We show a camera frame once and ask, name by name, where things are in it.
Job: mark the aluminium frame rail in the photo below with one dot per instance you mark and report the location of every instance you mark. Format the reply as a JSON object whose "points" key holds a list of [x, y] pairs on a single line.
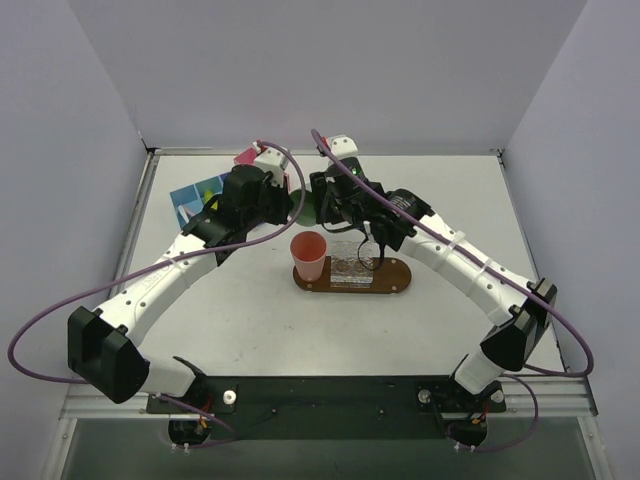
{"points": [[556, 397]]}

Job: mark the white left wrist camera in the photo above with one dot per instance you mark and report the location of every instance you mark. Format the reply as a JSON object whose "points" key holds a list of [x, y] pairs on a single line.
{"points": [[269, 159]]}

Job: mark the pink plastic cup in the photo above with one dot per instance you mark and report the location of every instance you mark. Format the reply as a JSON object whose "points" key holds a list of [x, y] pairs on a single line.
{"points": [[308, 250]]}

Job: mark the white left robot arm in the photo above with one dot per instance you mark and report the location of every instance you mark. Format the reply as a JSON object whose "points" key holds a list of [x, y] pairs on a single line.
{"points": [[103, 343]]}

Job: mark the oval wooden tray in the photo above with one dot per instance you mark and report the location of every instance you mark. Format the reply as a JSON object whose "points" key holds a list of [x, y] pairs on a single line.
{"points": [[393, 276]]}

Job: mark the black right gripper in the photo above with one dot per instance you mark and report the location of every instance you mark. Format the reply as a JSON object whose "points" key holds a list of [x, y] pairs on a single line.
{"points": [[323, 201]]}

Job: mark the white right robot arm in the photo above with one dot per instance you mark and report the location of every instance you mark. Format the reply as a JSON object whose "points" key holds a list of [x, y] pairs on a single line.
{"points": [[402, 221]]}

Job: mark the pink white toothbrush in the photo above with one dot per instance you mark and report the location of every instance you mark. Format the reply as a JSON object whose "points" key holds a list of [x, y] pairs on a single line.
{"points": [[185, 213]]}

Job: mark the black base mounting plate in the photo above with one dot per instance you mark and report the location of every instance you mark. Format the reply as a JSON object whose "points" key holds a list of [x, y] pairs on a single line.
{"points": [[405, 407]]}

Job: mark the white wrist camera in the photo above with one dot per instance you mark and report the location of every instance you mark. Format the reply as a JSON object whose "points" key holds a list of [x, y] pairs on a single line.
{"points": [[269, 159], [341, 146]]}

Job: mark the yellow green toothpaste tube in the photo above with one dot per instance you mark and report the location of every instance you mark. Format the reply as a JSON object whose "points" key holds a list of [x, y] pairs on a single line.
{"points": [[210, 198]]}

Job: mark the pink drawer box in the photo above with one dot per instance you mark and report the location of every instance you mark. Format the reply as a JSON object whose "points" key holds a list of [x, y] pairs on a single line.
{"points": [[247, 157]]}

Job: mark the clear textured plastic box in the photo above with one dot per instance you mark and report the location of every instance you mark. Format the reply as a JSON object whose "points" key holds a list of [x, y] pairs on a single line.
{"points": [[351, 264]]}

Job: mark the blue compartment organizer box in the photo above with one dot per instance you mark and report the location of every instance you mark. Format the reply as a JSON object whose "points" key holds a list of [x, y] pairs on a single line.
{"points": [[190, 195]]}

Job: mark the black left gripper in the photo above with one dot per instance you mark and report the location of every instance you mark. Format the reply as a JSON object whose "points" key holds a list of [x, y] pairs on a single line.
{"points": [[276, 198]]}

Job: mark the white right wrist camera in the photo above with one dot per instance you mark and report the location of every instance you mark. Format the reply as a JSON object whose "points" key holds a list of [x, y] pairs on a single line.
{"points": [[341, 146]]}

